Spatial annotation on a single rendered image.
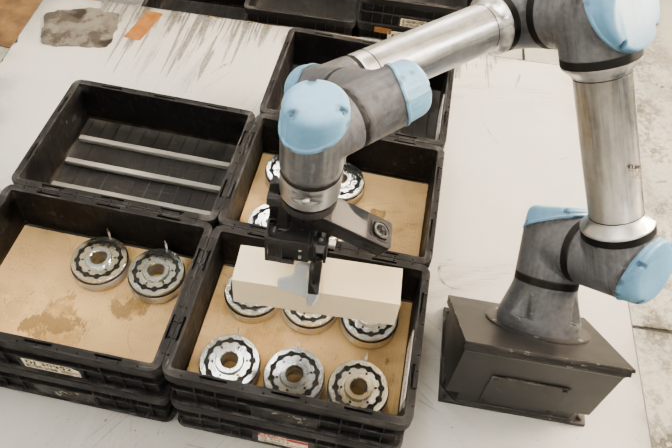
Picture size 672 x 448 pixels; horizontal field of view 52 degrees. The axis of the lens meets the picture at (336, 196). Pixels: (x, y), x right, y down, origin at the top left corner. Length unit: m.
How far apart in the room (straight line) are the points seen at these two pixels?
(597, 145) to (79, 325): 0.92
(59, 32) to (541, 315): 1.47
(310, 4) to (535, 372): 1.81
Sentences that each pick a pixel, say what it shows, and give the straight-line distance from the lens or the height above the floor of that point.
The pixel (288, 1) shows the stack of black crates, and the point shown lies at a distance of 2.71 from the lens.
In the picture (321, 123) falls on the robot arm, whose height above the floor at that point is 1.45.
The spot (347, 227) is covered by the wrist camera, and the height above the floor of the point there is 1.25.
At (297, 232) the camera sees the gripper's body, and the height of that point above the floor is 1.23.
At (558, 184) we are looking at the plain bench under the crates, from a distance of 1.77.
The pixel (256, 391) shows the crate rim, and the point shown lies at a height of 0.93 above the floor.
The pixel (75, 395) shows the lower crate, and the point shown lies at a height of 0.74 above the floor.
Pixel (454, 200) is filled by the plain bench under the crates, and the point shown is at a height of 0.70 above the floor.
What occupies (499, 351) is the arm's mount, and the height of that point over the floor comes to 0.93.
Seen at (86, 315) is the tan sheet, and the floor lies 0.83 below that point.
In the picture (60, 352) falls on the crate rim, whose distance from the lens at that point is 1.18.
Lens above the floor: 1.95
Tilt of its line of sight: 51 degrees down
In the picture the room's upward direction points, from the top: 7 degrees clockwise
